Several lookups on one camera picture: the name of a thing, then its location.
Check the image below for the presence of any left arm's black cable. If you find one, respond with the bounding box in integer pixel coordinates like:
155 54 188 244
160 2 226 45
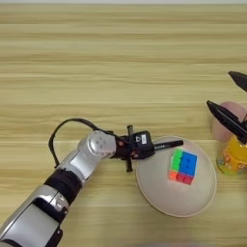
47 117 130 170

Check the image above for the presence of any pink plastic cup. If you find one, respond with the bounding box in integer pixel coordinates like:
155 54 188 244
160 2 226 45
210 100 247 143

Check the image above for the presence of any black marker pen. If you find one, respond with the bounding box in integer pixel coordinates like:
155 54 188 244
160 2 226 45
151 139 185 152

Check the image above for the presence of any left gripper's labelled black box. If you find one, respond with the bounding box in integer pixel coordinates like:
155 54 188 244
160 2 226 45
130 129 154 154

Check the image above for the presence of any orange juice bottle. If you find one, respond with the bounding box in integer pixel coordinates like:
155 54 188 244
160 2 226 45
215 134 247 177

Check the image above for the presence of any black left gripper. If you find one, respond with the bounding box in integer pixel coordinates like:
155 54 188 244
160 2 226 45
113 123 156 174

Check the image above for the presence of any colourful puzzle cube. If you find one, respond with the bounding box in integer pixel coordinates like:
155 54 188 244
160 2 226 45
167 148 199 186

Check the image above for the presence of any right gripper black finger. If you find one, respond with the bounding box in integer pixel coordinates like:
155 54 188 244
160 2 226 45
227 70 247 94
206 99 247 145

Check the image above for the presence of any pale pink round plate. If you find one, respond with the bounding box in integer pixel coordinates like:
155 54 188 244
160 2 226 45
134 134 218 219

